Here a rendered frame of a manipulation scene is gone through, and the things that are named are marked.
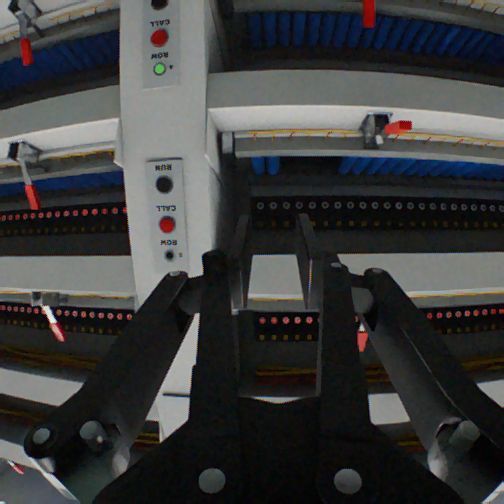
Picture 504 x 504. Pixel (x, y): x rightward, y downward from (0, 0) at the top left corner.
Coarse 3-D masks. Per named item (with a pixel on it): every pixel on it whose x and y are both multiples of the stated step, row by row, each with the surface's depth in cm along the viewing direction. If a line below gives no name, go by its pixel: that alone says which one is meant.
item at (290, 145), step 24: (240, 144) 34; (264, 144) 34; (288, 144) 34; (312, 144) 33; (336, 144) 33; (360, 144) 33; (384, 144) 33; (408, 144) 33; (432, 144) 33; (456, 144) 32
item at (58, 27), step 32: (0, 0) 27; (32, 0) 28; (64, 0) 29; (96, 0) 30; (0, 32) 31; (32, 32) 34; (64, 32) 33; (96, 32) 34; (0, 64) 37; (32, 64) 39; (64, 64) 40; (96, 64) 42; (0, 96) 44; (32, 96) 45
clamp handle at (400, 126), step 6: (402, 120) 23; (390, 126) 25; (396, 126) 24; (402, 126) 23; (408, 126) 23; (378, 132) 28; (384, 132) 27; (390, 132) 25; (396, 132) 25; (402, 132) 25; (378, 138) 29; (378, 144) 29
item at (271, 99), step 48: (240, 96) 29; (288, 96) 28; (336, 96) 28; (384, 96) 28; (432, 96) 27; (480, 96) 27; (288, 192) 47; (336, 192) 46; (384, 192) 46; (432, 192) 45; (480, 192) 45
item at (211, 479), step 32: (224, 256) 14; (224, 288) 13; (224, 320) 11; (224, 352) 9; (192, 384) 7; (224, 384) 7; (192, 416) 7; (224, 416) 7; (192, 448) 6; (224, 448) 6; (192, 480) 5; (224, 480) 5
